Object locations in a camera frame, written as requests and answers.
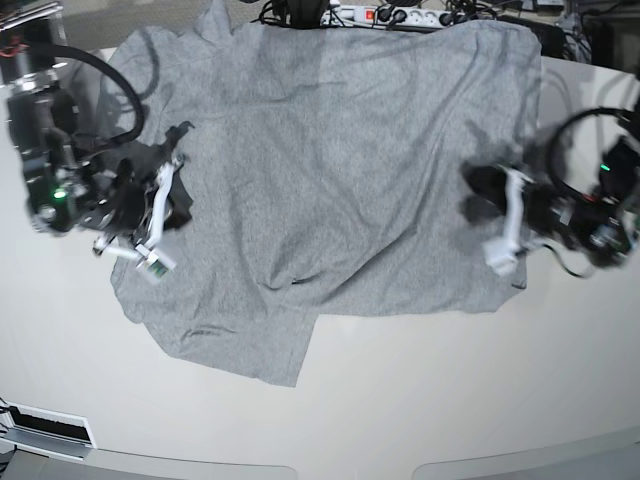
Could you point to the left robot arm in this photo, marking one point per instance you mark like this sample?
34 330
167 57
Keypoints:
601 224

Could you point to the white power strip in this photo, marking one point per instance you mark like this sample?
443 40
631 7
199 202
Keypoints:
388 17

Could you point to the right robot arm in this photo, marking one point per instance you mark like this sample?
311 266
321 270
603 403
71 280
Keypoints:
65 169

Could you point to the white slotted table bracket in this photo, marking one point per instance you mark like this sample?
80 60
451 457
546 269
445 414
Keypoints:
46 432

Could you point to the grey t-shirt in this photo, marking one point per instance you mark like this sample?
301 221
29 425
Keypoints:
324 168

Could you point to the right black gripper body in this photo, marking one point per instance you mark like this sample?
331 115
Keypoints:
127 209

